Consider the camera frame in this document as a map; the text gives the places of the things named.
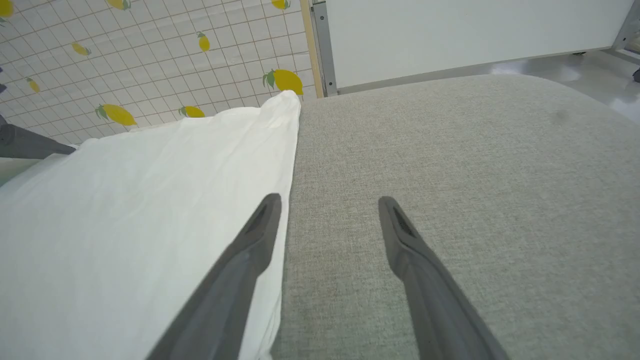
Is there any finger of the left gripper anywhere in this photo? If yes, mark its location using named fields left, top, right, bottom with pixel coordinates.
left=0, top=123, right=77, bottom=160

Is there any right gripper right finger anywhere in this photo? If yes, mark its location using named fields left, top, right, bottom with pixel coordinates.
left=378, top=196, right=511, bottom=360

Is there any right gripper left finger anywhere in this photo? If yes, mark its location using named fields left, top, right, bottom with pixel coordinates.
left=145, top=193, right=283, bottom=360

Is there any white garment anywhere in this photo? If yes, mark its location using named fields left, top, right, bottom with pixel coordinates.
left=0, top=90, right=302, bottom=360

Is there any lemon print tile backdrop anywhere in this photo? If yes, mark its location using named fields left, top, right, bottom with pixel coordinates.
left=0, top=0, right=325, bottom=147

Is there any white partition board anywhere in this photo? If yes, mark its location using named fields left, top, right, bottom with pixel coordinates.
left=325, top=0, right=636, bottom=91

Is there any white board with metal frame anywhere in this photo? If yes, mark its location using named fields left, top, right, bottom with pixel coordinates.
left=311, top=0, right=640, bottom=97

